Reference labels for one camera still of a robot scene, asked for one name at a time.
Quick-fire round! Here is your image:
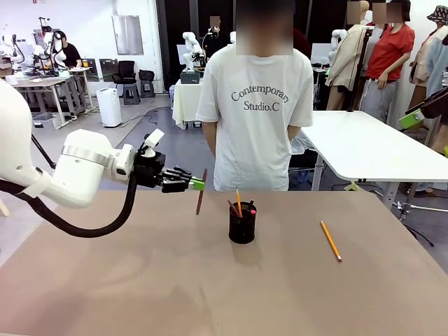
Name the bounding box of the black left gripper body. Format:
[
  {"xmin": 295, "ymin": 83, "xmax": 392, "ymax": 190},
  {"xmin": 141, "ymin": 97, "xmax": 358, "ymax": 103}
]
[{"xmin": 132, "ymin": 150, "xmax": 169, "ymax": 193}]

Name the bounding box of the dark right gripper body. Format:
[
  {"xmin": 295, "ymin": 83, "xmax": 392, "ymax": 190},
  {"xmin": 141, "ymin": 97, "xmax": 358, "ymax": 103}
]
[{"xmin": 425, "ymin": 85, "xmax": 448, "ymax": 122}]

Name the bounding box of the brown pencil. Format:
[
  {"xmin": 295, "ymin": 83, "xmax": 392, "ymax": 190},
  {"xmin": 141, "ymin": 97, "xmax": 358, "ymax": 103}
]
[{"xmin": 195, "ymin": 168, "xmax": 209, "ymax": 216}]

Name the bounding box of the dark red pen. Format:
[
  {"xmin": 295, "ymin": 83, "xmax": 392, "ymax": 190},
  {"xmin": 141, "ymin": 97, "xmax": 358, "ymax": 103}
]
[{"xmin": 227, "ymin": 199, "xmax": 243, "ymax": 218}]

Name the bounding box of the person's right forearm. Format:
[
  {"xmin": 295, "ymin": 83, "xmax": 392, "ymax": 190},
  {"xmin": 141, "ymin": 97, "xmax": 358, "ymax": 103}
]
[{"xmin": 203, "ymin": 120, "xmax": 219, "ymax": 155}]

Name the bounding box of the black mesh pen holder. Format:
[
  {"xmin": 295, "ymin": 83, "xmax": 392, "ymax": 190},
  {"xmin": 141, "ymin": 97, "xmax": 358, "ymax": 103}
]
[{"xmin": 228, "ymin": 202, "xmax": 258, "ymax": 245}]

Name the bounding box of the mannequin with blue beige coat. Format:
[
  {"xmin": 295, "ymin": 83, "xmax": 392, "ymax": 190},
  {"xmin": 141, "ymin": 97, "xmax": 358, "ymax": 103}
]
[{"xmin": 408, "ymin": 5, "xmax": 448, "ymax": 103}]

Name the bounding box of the white side table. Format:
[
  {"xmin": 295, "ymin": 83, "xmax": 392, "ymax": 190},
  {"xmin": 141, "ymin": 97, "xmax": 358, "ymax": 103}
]
[{"xmin": 299, "ymin": 110, "xmax": 448, "ymax": 211}]

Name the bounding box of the figure in red shirt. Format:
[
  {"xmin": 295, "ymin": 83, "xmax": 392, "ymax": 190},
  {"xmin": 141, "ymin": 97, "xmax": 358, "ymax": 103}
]
[{"xmin": 359, "ymin": 0, "xmax": 417, "ymax": 120}]

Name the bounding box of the metal light stand base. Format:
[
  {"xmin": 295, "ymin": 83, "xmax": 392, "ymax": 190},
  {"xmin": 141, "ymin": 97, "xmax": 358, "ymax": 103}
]
[{"xmin": 393, "ymin": 190, "xmax": 448, "ymax": 248}]

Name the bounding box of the table with white cloth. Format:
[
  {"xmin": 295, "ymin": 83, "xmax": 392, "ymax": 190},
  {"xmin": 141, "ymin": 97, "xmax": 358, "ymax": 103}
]
[{"xmin": 171, "ymin": 78, "xmax": 211, "ymax": 131}]

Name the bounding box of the white air purifier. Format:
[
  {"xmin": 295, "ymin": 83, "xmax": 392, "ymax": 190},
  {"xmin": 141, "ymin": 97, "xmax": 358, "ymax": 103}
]
[{"xmin": 95, "ymin": 87, "xmax": 123, "ymax": 129}]

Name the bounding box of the mannequin with beige jacket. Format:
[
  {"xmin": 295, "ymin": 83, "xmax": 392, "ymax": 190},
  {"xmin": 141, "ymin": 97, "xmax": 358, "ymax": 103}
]
[{"xmin": 324, "ymin": 0, "xmax": 372, "ymax": 112}]

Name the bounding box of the black stool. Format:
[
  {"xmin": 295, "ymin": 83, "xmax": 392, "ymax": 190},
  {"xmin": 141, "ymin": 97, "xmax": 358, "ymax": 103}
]
[{"xmin": 138, "ymin": 69, "xmax": 157, "ymax": 99}]

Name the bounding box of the patterned bucket hat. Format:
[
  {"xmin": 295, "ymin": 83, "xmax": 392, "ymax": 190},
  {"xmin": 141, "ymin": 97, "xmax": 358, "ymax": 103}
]
[{"xmin": 426, "ymin": 5, "xmax": 448, "ymax": 26}]

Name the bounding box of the person in white t-shirt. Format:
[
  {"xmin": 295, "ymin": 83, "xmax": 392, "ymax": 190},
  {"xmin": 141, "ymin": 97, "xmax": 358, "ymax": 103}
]
[{"xmin": 195, "ymin": 0, "xmax": 314, "ymax": 193}]

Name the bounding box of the black office chair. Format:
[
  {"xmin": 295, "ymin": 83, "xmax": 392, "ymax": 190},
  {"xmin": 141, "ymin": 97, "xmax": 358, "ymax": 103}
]
[{"xmin": 111, "ymin": 59, "xmax": 138, "ymax": 106}]

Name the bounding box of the black equipment box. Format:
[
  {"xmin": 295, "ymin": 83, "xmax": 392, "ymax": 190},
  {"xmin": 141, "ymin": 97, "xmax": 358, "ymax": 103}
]
[{"xmin": 179, "ymin": 69, "xmax": 202, "ymax": 85}]

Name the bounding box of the black tripod leg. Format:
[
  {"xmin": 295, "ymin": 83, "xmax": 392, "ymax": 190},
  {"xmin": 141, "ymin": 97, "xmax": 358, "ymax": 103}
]
[{"xmin": 30, "ymin": 133, "xmax": 57, "ymax": 169}]

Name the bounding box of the grey work desk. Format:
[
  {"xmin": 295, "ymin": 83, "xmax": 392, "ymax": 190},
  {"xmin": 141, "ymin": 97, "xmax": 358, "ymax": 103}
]
[{"xmin": 9, "ymin": 66, "xmax": 95, "ymax": 130}]

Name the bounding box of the standing person in dark top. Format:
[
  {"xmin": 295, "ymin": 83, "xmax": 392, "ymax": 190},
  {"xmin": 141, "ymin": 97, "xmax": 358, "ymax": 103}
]
[{"xmin": 202, "ymin": 15, "xmax": 229, "ymax": 61}]

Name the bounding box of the seated person in black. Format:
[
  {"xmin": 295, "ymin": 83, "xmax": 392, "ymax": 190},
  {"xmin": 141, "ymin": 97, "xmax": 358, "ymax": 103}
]
[{"xmin": 52, "ymin": 30, "xmax": 84, "ymax": 70}]

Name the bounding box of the yellow pencil with pink eraser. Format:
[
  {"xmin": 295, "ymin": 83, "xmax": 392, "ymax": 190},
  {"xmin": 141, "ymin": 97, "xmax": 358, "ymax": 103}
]
[{"xmin": 320, "ymin": 220, "xmax": 343, "ymax": 263}]

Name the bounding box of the white robot on desk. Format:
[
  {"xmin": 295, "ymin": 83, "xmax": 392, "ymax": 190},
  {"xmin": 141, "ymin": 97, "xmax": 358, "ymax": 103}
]
[{"xmin": 32, "ymin": 16, "xmax": 68, "ymax": 77}]

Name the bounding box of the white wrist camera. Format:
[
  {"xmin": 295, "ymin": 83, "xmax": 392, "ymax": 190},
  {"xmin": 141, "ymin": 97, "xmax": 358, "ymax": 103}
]
[{"xmin": 143, "ymin": 128, "xmax": 166, "ymax": 158}]

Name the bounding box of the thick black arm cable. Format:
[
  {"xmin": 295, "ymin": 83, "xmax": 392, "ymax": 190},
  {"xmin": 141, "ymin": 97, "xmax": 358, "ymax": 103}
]
[{"xmin": 0, "ymin": 173, "xmax": 139, "ymax": 239}]

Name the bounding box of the metal wall panel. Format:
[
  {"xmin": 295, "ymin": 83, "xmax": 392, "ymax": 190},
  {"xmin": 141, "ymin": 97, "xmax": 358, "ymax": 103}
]
[{"xmin": 111, "ymin": 14, "xmax": 145, "ymax": 56}]

